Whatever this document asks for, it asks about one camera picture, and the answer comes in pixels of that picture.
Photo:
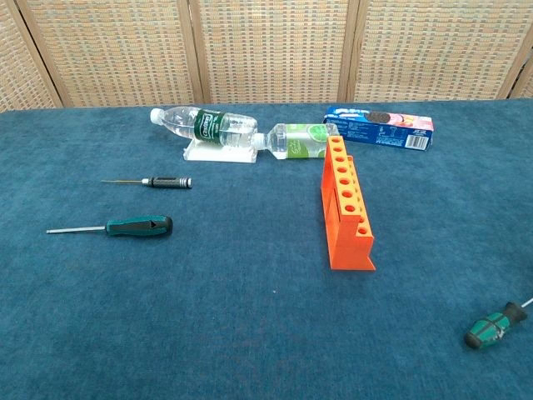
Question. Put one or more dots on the stubby green black screwdriver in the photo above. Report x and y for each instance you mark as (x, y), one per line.
(487, 331)

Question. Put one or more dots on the orange tool holder block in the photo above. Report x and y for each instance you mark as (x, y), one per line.
(345, 250)

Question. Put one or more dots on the black precision screwdriver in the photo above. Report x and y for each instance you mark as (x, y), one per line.
(170, 182)

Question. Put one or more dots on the long green black screwdriver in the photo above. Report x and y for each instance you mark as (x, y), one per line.
(141, 227)

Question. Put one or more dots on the light green label water bottle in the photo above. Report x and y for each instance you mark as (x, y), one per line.
(291, 141)

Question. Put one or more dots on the dark green label water bottle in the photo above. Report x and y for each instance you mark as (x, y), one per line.
(208, 125)

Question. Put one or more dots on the blue felt table cover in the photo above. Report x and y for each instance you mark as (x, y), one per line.
(250, 312)

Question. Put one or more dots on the blue cookie box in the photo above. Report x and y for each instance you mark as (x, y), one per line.
(375, 133)

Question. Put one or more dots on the woven wicker folding screen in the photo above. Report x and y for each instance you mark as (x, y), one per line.
(270, 50)

